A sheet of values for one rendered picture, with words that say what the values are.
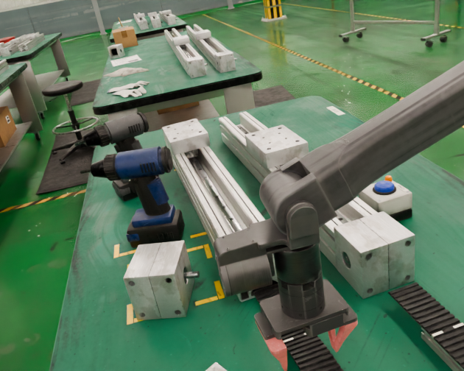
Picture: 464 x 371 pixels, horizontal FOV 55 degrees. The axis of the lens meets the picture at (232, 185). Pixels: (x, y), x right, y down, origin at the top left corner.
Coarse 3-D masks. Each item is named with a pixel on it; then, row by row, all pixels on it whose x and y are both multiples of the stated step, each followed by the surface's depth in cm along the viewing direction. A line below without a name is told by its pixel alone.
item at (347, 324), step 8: (352, 312) 59; (328, 320) 57; (336, 320) 57; (344, 320) 58; (352, 320) 58; (304, 328) 58; (312, 328) 57; (320, 328) 57; (328, 328) 57; (344, 328) 59; (352, 328) 59; (312, 336) 57; (336, 336) 62; (344, 336) 60; (336, 344) 63; (336, 352) 63
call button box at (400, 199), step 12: (360, 192) 97; (372, 192) 95; (396, 192) 93; (408, 192) 92; (372, 204) 93; (384, 204) 91; (396, 204) 92; (408, 204) 93; (396, 216) 93; (408, 216) 94
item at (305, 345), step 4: (312, 340) 66; (316, 340) 66; (320, 340) 66; (300, 344) 65; (304, 344) 65; (308, 344) 65; (312, 344) 65; (316, 344) 65; (320, 344) 65; (288, 348) 65; (292, 348) 65; (296, 348) 65; (300, 348) 65; (304, 348) 64; (308, 348) 64; (312, 348) 64; (292, 352) 64; (296, 352) 64; (300, 352) 64
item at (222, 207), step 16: (176, 160) 129; (192, 160) 128; (208, 160) 119; (192, 176) 111; (208, 176) 119; (224, 176) 108; (192, 192) 108; (208, 192) 110; (224, 192) 108; (240, 192) 99; (208, 208) 95; (224, 208) 100; (240, 208) 94; (256, 208) 92; (208, 224) 94; (224, 224) 88; (240, 224) 95
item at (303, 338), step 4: (296, 336) 67; (300, 336) 67; (304, 336) 67; (308, 336) 67; (316, 336) 67; (284, 340) 67; (288, 340) 67; (292, 340) 67; (296, 340) 67; (300, 340) 66; (304, 340) 66; (308, 340) 66; (288, 344) 66; (292, 344) 66; (296, 344) 66
